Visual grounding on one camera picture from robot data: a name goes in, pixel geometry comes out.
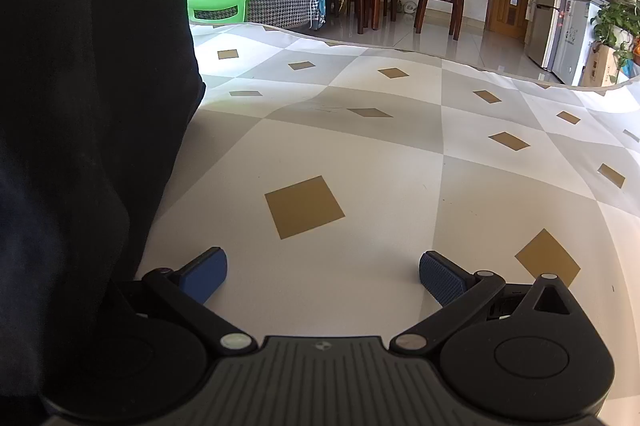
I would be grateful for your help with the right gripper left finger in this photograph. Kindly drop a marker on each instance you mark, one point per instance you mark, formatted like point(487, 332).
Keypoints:
point(199, 278)

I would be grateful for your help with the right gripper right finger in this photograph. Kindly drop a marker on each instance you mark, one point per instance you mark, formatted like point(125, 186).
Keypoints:
point(450, 284)

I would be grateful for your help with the black jacket with white stripes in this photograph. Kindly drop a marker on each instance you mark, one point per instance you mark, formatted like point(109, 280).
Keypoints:
point(96, 96)

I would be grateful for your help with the checkered diamond tablecloth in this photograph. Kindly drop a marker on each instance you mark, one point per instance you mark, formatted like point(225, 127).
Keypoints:
point(325, 171)

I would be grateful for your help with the cardboard box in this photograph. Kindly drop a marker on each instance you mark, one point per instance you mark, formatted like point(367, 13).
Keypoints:
point(601, 69)

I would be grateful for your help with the houndstooth sofa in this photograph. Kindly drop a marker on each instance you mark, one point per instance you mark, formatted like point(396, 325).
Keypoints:
point(283, 14)

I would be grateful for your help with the green potted plant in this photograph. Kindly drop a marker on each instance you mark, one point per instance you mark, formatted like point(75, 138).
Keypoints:
point(616, 26)

